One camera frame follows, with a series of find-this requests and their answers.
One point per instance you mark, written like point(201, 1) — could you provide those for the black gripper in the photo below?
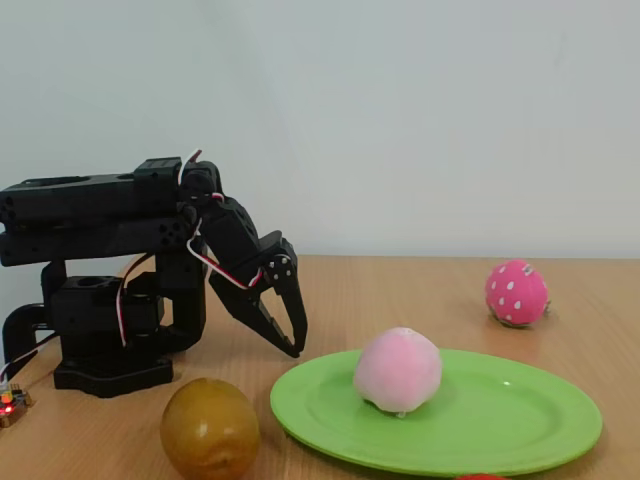
point(261, 272)

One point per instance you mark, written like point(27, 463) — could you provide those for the pale pink plush peach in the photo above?
point(395, 370)

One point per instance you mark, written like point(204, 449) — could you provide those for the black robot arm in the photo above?
point(90, 200)

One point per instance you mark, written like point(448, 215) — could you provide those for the green oval plastic plate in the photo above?
point(500, 425)

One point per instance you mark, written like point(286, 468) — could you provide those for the brown toy kiwi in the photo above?
point(210, 430)

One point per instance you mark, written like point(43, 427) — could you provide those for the pink plush strawberry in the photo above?
point(515, 292)

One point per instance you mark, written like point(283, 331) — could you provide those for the black table clamp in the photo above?
point(15, 320)

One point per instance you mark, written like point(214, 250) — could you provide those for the small controller circuit board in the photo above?
point(12, 405)

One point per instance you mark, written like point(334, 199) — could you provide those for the red toy strawberry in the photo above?
point(482, 477)

